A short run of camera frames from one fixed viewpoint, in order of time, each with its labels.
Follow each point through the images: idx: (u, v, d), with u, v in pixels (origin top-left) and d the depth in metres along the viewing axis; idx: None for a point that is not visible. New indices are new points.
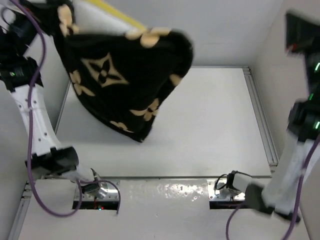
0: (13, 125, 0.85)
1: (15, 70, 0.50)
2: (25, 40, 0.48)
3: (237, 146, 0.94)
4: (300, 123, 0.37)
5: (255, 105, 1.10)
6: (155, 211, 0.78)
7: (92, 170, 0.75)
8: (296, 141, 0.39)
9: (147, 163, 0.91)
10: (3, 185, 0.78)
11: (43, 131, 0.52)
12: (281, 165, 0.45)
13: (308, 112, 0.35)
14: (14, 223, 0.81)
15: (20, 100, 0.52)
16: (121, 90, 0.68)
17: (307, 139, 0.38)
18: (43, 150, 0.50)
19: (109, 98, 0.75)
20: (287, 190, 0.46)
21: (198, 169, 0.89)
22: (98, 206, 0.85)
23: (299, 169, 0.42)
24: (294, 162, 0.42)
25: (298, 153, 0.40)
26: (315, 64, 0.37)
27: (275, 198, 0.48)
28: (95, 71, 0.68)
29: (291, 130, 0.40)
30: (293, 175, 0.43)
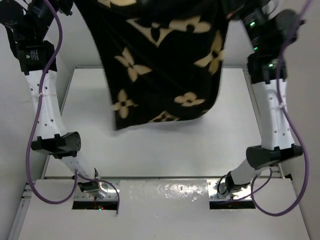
0: (15, 124, 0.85)
1: (31, 53, 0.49)
2: (45, 20, 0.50)
3: (237, 147, 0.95)
4: (259, 70, 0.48)
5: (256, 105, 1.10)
6: (154, 211, 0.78)
7: (94, 170, 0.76)
8: (264, 83, 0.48)
9: (147, 163, 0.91)
10: (4, 184, 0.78)
11: (50, 117, 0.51)
12: (263, 109, 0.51)
13: (263, 62, 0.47)
14: (15, 223, 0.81)
15: (32, 84, 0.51)
16: (176, 59, 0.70)
17: (271, 75, 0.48)
18: (48, 135, 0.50)
19: (172, 75, 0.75)
20: (280, 129, 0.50)
21: (197, 169, 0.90)
22: (98, 206, 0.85)
23: (278, 103, 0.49)
24: (270, 99, 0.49)
25: (269, 90, 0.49)
26: (251, 21, 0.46)
27: (276, 140, 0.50)
28: (149, 34, 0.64)
29: (256, 80, 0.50)
30: (277, 112, 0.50)
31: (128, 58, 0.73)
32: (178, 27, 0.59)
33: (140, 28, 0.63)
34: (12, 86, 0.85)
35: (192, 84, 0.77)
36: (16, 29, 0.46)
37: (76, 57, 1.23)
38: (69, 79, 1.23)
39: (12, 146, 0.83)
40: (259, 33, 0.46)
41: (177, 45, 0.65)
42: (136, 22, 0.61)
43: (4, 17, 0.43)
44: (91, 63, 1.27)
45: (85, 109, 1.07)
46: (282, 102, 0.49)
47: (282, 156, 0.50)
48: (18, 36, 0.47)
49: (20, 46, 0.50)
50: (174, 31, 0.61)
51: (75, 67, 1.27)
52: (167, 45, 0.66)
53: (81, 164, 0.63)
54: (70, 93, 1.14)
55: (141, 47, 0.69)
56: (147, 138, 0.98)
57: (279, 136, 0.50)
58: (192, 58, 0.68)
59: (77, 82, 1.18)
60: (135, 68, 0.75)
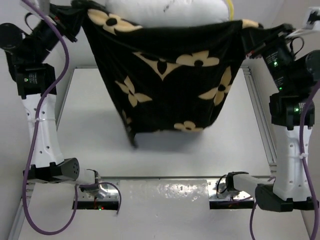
0: (15, 124, 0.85)
1: (29, 76, 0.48)
2: (46, 44, 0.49)
3: (237, 146, 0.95)
4: (282, 112, 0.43)
5: (255, 105, 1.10)
6: (155, 211, 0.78)
7: (94, 171, 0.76)
8: (286, 128, 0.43)
9: (148, 163, 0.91)
10: (5, 184, 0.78)
11: (46, 143, 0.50)
12: (281, 155, 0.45)
13: (288, 104, 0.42)
14: (15, 223, 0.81)
15: (28, 108, 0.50)
16: (184, 69, 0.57)
17: (294, 123, 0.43)
18: (42, 164, 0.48)
19: (180, 99, 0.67)
20: (297, 180, 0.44)
21: (197, 169, 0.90)
22: (98, 206, 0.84)
23: (298, 152, 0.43)
24: (290, 146, 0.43)
25: (290, 138, 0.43)
26: (273, 60, 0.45)
27: (291, 191, 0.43)
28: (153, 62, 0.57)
29: (278, 121, 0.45)
30: (296, 163, 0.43)
31: (128, 86, 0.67)
32: (185, 59, 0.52)
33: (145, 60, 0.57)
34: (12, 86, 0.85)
35: (202, 104, 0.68)
36: (15, 52, 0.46)
37: (76, 56, 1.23)
38: (69, 79, 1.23)
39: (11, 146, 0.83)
40: (282, 71, 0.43)
41: (192, 74, 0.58)
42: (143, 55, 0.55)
43: (2, 42, 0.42)
44: (91, 63, 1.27)
45: (84, 109, 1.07)
46: (304, 152, 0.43)
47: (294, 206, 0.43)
48: (16, 59, 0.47)
49: (18, 68, 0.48)
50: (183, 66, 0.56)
51: (75, 68, 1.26)
52: (173, 77, 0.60)
53: (81, 176, 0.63)
54: (70, 93, 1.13)
55: (146, 80, 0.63)
56: (147, 138, 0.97)
57: (295, 188, 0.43)
58: (204, 83, 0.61)
59: (77, 82, 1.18)
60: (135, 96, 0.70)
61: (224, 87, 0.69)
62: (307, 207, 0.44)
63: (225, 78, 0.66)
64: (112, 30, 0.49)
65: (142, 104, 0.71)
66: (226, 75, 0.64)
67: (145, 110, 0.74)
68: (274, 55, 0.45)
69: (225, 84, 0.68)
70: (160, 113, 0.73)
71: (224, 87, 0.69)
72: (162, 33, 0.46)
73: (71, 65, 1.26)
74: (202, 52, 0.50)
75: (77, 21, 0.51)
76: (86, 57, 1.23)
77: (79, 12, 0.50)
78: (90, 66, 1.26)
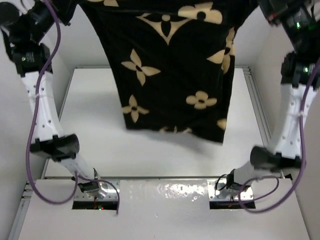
0: (15, 125, 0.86)
1: (26, 55, 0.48)
2: (42, 30, 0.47)
3: (237, 147, 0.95)
4: (291, 73, 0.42)
5: (255, 105, 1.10)
6: (154, 211, 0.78)
7: (93, 170, 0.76)
8: (291, 86, 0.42)
9: (147, 163, 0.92)
10: (4, 184, 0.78)
11: (47, 118, 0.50)
12: (281, 112, 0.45)
13: (298, 62, 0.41)
14: (15, 223, 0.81)
15: (28, 86, 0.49)
16: (185, 33, 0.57)
17: (300, 82, 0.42)
18: (46, 136, 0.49)
19: (187, 66, 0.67)
20: (290, 137, 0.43)
21: (197, 169, 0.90)
22: (98, 206, 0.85)
23: (298, 110, 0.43)
24: (291, 104, 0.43)
25: (293, 95, 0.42)
26: (296, 22, 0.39)
27: (282, 146, 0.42)
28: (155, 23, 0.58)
29: (286, 81, 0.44)
30: (293, 121, 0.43)
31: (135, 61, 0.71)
32: (189, 15, 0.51)
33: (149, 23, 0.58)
34: (11, 86, 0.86)
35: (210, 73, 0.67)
36: (12, 31, 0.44)
37: (76, 57, 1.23)
38: (69, 80, 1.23)
39: (11, 147, 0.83)
40: (303, 34, 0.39)
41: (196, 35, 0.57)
42: (146, 17, 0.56)
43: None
44: (91, 63, 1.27)
45: (84, 109, 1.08)
46: (303, 111, 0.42)
47: (281, 163, 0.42)
48: (14, 39, 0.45)
49: (16, 49, 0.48)
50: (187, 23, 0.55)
51: (75, 68, 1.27)
52: (179, 41, 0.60)
53: (81, 166, 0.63)
54: (70, 93, 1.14)
55: (156, 50, 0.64)
56: (147, 138, 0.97)
57: (286, 144, 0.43)
58: (209, 48, 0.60)
59: (77, 82, 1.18)
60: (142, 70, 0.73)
61: (229, 49, 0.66)
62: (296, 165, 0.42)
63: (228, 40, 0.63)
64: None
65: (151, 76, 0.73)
66: (230, 35, 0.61)
67: (153, 85, 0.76)
68: (298, 15, 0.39)
69: (229, 46, 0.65)
70: (166, 89, 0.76)
71: (229, 49, 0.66)
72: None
73: (71, 65, 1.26)
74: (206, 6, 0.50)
75: (71, 5, 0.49)
76: (86, 57, 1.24)
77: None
78: (90, 67, 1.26)
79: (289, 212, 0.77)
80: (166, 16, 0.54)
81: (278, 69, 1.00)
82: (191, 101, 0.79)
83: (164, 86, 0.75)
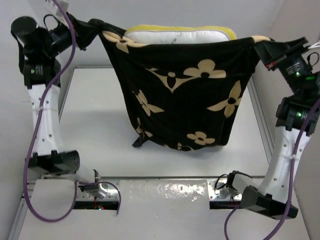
0: (15, 125, 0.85)
1: (35, 67, 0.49)
2: (57, 47, 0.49)
3: (237, 147, 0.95)
4: (285, 115, 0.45)
5: (255, 105, 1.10)
6: (155, 211, 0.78)
7: (94, 171, 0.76)
8: (284, 128, 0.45)
9: (148, 163, 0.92)
10: (5, 184, 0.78)
11: (48, 131, 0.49)
12: (273, 155, 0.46)
13: (291, 107, 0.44)
14: (15, 223, 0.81)
15: (33, 98, 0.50)
16: (190, 86, 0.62)
17: (293, 125, 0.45)
18: (44, 151, 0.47)
19: (191, 111, 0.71)
20: (282, 180, 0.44)
21: (197, 169, 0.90)
22: (98, 206, 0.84)
23: (290, 153, 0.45)
24: (284, 146, 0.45)
25: (287, 138, 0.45)
26: (295, 71, 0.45)
27: (273, 190, 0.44)
28: (163, 76, 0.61)
29: (279, 124, 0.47)
30: (285, 162, 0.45)
31: (142, 98, 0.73)
32: (192, 73, 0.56)
33: (158, 75, 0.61)
34: (12, 84, 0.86)
35: (211, 116, 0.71)
36: (26, 44, 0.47)
37: (76, 56, 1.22)
38: (69, 80, 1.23)
39: (12, 147, 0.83)
40: (301, 82, 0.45)
41: (205, 86, 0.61)
42: (155, 71, 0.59)
43: (17, 29, 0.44)
44: (91, 63, 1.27)
45: (84, 110, 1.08)
46: (295, 154, 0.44)
47: (270, 206, 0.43)
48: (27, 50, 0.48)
49: (27, 60, 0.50)
50: (190, 79, 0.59)
51: (75, 67, 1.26)
52: (183, 90, 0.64)
53: (81, 173, 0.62)
54: (70, 93, 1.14)
55: (161, 96, 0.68)
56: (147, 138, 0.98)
57: (277, 186, 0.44)
58: (213, 95, 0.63)
59: (77, 82, 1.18)
60: (148, 106, 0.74)
61: (234, 100, 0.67)
62: (281, 211, 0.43)
63: (234, 92, 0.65)
64: (125, 46, 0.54)
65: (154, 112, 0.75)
66: (235, 90, 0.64)
67: (157, 119, 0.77)
68: (295, 66, 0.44)
69: (235, 97, 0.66)
70: (165, 119, 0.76)
71: (234, 100, 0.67)
72: (170, 54, 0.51)
73: (70, 64, 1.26)
74: (209, 63, 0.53)
75: (91, 33, 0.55)
76: (86, 57, 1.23)
77: (92, 28, 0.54)
78: (90, 66, 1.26)
79: None
80: (171, 72, 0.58)
81: (278, 68, 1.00)
82: (191, 137, 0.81)
83: (166, 122, 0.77)
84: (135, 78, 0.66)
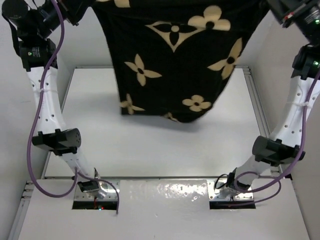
0: (15, 125, 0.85)
1: (32, 50, 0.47)
2: (49, 24, 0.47)
3: (237, 146, 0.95)
4: (301, 65, 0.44)
5: (256, 106, 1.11)
6: (154, 211, 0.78)
7: (94, 170, 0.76)
8: (299, 77, 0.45)
9: (148, 163, 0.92)
10: (5, 184, 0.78)
11: (51, 112, 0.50)
12: (286, 104, 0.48)
13: (308, 56, 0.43)
14: (14, 223, 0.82)
15: (33, 80, 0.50)
16: (193, 47, 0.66)
17: (309, 74, 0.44)
18: (49, 130, 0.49)
19: (190, 73, 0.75)
20: (292, 126, 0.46)
21: (196, 169, 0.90)
22: (98, 206, 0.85)
23: (303, 101, 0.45)
24: (298, 95, 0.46)
25: (301, 85, 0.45)
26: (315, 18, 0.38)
27: (283, 136, 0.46)
28: (165, 33, 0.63)
29: (295, 74, 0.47)
30: (297, 111, 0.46)
31: (140, 65, 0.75)
32: (198, 23, 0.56)
33: (159, 32, 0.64)
34: (13, 85, 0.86)
35: (210, 79, 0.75)
36: (20, 26, 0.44)
37: (76, 56, 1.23)
38: (70, 80, 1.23)
39: (12, 147, 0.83)
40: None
41: (202, 42, 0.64)
42: (156, 26, 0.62)
43: (8, 12, 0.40)
44: (91, 63, 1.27)
45: (84, 110, 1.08)
46: (309, 101, 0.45)
47: (279, 150, 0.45)
48: (21, 33, 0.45)
49: (23, 43, 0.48)
50: (194, 33, 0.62)
51: (75, 68, 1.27)
52: (185, 49, 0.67)
53: (81, 161, 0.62)
54: (70, 93, 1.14)
55: (158, 58, 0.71)
56: (147, 138, 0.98)
57: (288, 131, 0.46)
58: (210, 55, 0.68)
59: (77, 82, 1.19)
60: (145, 72, 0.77)
61: (233, 59, 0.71)
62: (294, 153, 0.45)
63: (234, 50, 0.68)
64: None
65: (153, 78, 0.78)
66: (236, 47, 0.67)
67: (152, 87, 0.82)
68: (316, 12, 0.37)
69: (234, 56, 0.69)
70: (164, 87, 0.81)
71: (232, 60, 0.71)
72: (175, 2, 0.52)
73: (71, 65, 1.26)
74: (215, 12, 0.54)
75: (81, 7, 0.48)
76: (87, 57, 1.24)
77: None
78: (90, 67, 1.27)
79: (289, 212, 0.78)
80: (175, 26, 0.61)
81: (278, 70, 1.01)
82: (187, 103, 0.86)
83: (169, 85, 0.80)
84: (142, 43, 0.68)
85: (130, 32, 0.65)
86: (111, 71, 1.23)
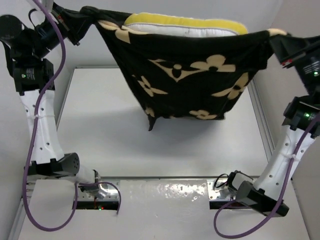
0: (14, 125, 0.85)
1: (27, 71, 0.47)
2: (46, 43, 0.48)
3: (236, 146, 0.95)
4: (292, 114, 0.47)
5: (255, 105, 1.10)
6: (155, 211, 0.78)
7: (94, 171, 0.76)
8: (289, 128, 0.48)
9: (147, 163, 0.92)
10: (5, 185, 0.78)
11: (46, 140, 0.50)
12: (274, 152, 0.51)
13: (299, 108, 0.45)
14: (14, 223, 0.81)
15: (27, 105, 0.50)
16: (195, 80, 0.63)
17: (299, 126, 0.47)
18: (42, 160, 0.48)
19: (198, 95, 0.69)
20: (277, 177, 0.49)
21: (196, 169, 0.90)
22: (98, 206, 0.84)
23: (290, 153, 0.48)
24: (285, 145, 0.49)
25: (289, 140, 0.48)
26: (314, 70, 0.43)
27: (267, 185, 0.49)
28: (167, 69, 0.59)
29: (285, 122, 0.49)
30: (284, 161, 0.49)
31: (145, 82, 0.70)
32: (199, 66, 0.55)
33: (162, 67, 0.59)
34: (12, 86, 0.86)
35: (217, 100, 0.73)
36: (14, 46, 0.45)
37: (76, 56, 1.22)
38: (69, 79, 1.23)
39: (11, 148, 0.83)
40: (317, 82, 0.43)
41: (206, 75, 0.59)
42: (159, 62, 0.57)
43: (0, 32, 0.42)
44: (90, 63, 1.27)
45: (84, 110, 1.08)
46: (295, 154, 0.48)
47: (261, 201, 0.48)
48: (15, 53, 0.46)
49: (16, 64, 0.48)
50: (196, 72, 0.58)
51: (74, 67, 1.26)
52: (188, 81, 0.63)
53: (81, 175, 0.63)
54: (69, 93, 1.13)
55: (163, 81, 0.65)
56: (147, 138, 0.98)
57: (272, 182, 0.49)
58: (215, 85, 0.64)
59: (77, 82, 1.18)
60: (151, 89, 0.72)
61: (239, 87, 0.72)
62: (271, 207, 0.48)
63: (239, 82, 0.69)
64: (126, 33, 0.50)
65: (158, 95, 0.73)
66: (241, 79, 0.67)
67: (157, 102, 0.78)
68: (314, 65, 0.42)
69: (240, 85, 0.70)
70: (171, 103, 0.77)
71: (238, 88, 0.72)
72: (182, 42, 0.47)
73: (70, 64, 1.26)
74: (218, 58, 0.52)
75: (83, 25, 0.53)
76: (86, 57, 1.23)
77: (85, 18, 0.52)
78: (89, 66, 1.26)
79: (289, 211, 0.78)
80: (177, 65, 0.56)
81: (278, 69, 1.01)
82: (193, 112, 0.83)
83: (174, 102, 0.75)
84: (142, 69, 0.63)
85: (130, 55, 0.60)
86: (111, 70, 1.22)
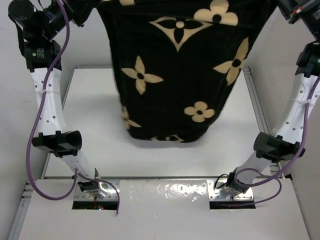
0: (15, 125, 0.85)
1: (37, 51, 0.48)
2: (55, 26, 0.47)
3: (237, 146, 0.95)
4: (306, 62, 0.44)
5: (255, 106, 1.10)
6: (154, 211, 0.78)
7: (95, 170, 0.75)
8: (303, 75, 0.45)
9: (147, 163, 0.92)
10: (5, 184, 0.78)
11: (52, 113, 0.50)
12: (288, 101, 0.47)
13: (313, 53, 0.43)
14: (15, 222, 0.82)
15: (36, 81, 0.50)
16: (197, 46, 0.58)
17: (312, 71, 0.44)
18: (49, 132, 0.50)
19: (193, 79, 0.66)
20: (293, 123, 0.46)
21: (196, 169, 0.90)
22: (98, 206, 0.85)
23: (305, 98, 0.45)
24: (300, 92, 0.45)
25: (304, 83, 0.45)
26: None
27: (285, 132, 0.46)
28: (168, 30, 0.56)
29: (298, 72, 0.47)
30: (299, 107, 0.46)
31: (138, 70, 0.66)
32: (205, 17, 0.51)
33: (162, 29, 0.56)
34: (13, 86, 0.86)
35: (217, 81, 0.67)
36: (26, 27, 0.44)
37: (77, 57, 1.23)
38: (70, 80, 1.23)
39: (12, 147, 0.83)
40: None
41: (205, 43, 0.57)
42: (160, 22, 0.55)
43: (13, 12, 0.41)
44: (91, 63, 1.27)
45: (85, 110, 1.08)
46: (311, 99, 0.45)
47: (279, 146, 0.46)
48: (27, 34, 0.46)
49: (28, 44, 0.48)
50: (200, 29, 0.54)
51: (75, 68, 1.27)
52: (190, 48, 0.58)
53: (82, 163, 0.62)
54: (70, 93, 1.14)
55: (161, 58, 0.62)
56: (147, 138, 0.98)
57: (289, 129, 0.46)
58: (216, 54, 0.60)
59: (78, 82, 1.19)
60: (144, 78, 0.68)
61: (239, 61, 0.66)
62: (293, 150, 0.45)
63: (240, 53, 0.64)
64: None
65: (152, 85, 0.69)
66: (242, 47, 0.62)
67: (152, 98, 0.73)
68: None
69: (240, 58, 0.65)
70: (167, 95, 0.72)
71: (239, 62, 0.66)
72: None
73: (71, 65, 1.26)
74: (221, 2, 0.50)
75: (86, 7, 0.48)
76: (87, 58, 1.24)
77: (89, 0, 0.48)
78: (90, 67, 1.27)
79: (290, 212, 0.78)
80: (180, 22, 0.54)
81: (277, 70, 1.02)
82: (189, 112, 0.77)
83: (171, 93, 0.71)
84: (140, 45, 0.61)
85: (127, 33, 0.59)
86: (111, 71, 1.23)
